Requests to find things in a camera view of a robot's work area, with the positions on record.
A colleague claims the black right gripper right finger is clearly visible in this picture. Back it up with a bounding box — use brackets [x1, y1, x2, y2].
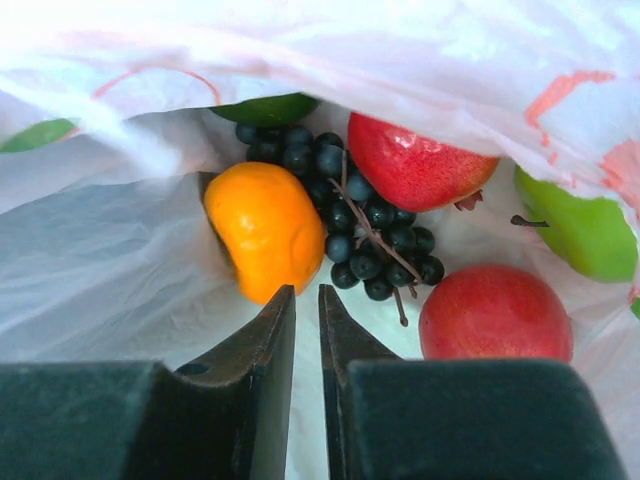
[318, 285, 627, 480]

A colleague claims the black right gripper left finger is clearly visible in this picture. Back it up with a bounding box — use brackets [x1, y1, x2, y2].
[1, 286, 296, 479]

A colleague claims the red fake apple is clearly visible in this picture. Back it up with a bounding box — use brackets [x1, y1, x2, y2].
[419, 263, 574, 362]

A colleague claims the orange fake tangerine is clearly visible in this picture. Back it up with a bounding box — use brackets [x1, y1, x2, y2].
[203, 162, 325, 305]

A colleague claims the pink plastic bag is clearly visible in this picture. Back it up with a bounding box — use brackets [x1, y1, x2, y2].
[1, 1, 639, 478]

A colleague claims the black fake grape bunch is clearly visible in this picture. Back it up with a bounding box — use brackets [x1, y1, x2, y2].
[235, 123, 445, 325]

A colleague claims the red fake pomegranate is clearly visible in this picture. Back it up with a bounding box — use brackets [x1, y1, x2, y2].
[347, 112, 500, 213]

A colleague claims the green fake fruit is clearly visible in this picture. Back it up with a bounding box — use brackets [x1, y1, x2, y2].
[210, 93, 320, 128]

